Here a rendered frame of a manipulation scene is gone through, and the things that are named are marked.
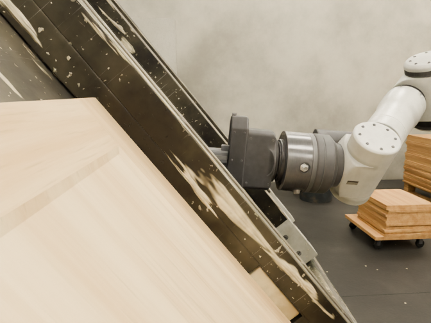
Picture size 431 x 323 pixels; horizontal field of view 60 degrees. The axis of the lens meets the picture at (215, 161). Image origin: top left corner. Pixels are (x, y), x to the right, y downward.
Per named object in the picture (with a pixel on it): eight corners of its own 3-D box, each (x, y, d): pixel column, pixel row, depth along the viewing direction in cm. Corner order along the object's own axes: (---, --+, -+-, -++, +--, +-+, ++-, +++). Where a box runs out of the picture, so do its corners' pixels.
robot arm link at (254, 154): (222, 189, 60) (295, 195, 61) (225, 207, 51) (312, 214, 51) (229, 111, 58) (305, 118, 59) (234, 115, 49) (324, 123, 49)
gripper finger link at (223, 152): (186, 150, 56) (227, 154, 56) (185, 154, 53) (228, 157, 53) (187, 140, 56) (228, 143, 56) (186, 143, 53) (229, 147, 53)
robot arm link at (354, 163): (303, 204, 55) (378, 210, 56) (324, 154, 48) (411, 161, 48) (294, 150, 63) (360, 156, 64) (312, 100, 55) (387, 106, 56)
